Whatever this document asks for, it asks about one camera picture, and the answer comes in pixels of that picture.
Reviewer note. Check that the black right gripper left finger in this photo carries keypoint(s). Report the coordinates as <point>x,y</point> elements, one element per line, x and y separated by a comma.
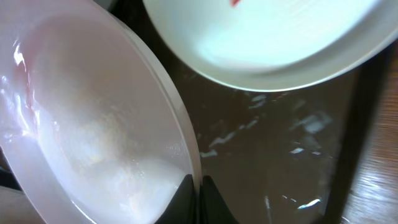
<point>182,207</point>

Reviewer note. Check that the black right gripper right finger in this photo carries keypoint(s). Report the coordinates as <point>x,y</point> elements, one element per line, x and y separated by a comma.
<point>213,209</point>

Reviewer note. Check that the pale green plate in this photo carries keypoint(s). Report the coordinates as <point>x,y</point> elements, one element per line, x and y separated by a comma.
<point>274,45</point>

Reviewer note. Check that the large brown tray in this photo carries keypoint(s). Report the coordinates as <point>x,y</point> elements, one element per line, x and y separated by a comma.
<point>322,154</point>

